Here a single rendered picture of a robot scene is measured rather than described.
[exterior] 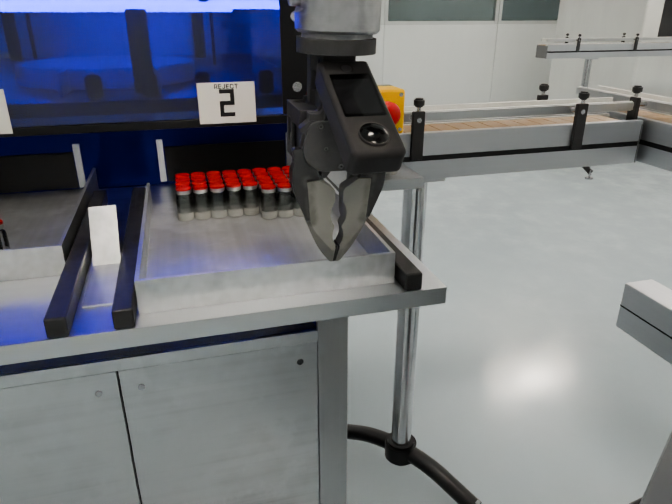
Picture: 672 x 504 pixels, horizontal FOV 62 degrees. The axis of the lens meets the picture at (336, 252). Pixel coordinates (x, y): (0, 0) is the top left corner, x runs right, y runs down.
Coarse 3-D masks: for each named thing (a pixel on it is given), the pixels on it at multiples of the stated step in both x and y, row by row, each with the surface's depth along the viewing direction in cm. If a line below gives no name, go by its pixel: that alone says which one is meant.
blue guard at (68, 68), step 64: (0, 0) 73; (64, 0) 74; (128, 0) 76; (192, 0) 79; (256, 0) 81; (0, 64) 75; (64, 64) 77; (128, 64) 79; (192, 64) 82; (256, 64) 84
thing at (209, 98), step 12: (204, 84) 83; (216, 84) 83; (228, 84) 84; (240, 84) 84; (252, 84) 85; (204, 96) 84; (216, 96) 84; (228, 96) 85; (240, 96) 85; (252, 96) 85; (204, 108) 84; (216, 108) 85; (228, 108) 85; (240, 108) 86; (252, 108) 86; (204, 120) 85; (216, 120) 85; (228, 120) 86; (240, 120) 86; (252, 120) 87
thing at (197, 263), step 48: (336, 192) 78; (144, 240) 64; (192, 240) 71; (240, 240) 71; (288, 240) 71; (144, 288) 53; (192, 288) 55; (240, 288) 56; (288, 288) 57; (336, 288) 59
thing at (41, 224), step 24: (48, 192) 90; (72, 192) 90; (0, 216) 79; (24, 216) 79; (48, 216) 79; (72, 216) 69; (24, 240) 71; (48, 240) 71; (72, 240) 67; (0, 264) 60; (24, 264) 61; (48, 264) 61
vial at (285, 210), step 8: (280, 184) 78; (288, 184) 78; (280, 192) 77; (288, 192) 77; (280, 200) 77; (288, 200) 77; (280, 208) 78; (288, 208) 78; (280, 216) 78; (288, 216) 78
